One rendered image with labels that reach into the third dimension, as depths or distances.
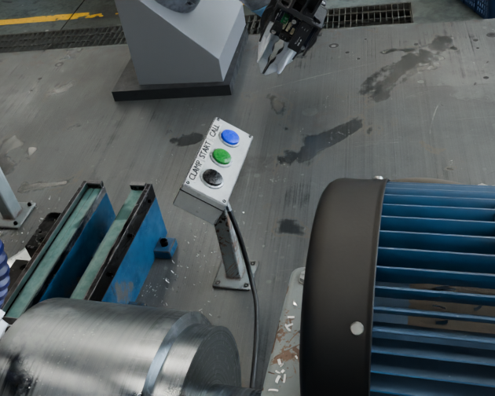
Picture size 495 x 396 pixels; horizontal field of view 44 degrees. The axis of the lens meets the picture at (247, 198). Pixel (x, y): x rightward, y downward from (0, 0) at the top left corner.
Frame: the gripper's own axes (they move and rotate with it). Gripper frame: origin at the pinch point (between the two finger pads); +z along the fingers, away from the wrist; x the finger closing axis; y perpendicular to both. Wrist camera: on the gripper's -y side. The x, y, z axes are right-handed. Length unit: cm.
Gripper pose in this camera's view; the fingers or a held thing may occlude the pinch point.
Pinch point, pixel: (267, 64)
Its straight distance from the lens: 102.1
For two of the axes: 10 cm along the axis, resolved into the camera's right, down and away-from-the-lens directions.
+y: -2.4, 6.6, -7.2
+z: -4.1, 6.0, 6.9
